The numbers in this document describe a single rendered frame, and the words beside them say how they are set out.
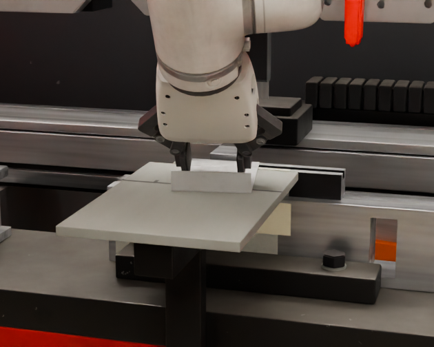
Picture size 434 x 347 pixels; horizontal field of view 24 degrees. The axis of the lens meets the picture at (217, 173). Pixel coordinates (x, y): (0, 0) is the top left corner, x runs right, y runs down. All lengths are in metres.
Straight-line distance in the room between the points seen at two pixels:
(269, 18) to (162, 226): 0.22
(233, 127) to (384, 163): 0.42
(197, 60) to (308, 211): 0.30
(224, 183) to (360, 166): 0.37
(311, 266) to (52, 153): 0.53
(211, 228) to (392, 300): 0.27
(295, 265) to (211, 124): 0.22
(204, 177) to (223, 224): 0.12
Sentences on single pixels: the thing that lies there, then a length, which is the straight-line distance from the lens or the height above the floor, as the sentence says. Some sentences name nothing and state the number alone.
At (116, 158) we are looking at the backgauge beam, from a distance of 1.47.
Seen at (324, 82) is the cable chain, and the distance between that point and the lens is 1.52.
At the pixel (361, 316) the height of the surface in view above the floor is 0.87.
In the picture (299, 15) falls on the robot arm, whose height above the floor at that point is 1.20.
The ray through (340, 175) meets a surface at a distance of 1.14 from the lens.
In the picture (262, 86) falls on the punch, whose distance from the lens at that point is 1.15.
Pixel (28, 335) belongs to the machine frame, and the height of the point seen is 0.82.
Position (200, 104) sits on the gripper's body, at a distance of 0.97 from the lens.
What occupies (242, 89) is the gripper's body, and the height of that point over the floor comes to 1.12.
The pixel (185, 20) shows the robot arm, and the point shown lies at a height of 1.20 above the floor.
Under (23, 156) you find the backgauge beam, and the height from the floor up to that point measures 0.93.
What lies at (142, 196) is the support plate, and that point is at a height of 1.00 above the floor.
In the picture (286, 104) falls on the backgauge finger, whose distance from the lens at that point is 1.36.
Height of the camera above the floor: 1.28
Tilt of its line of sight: 14 degrees down
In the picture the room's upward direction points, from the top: straight up
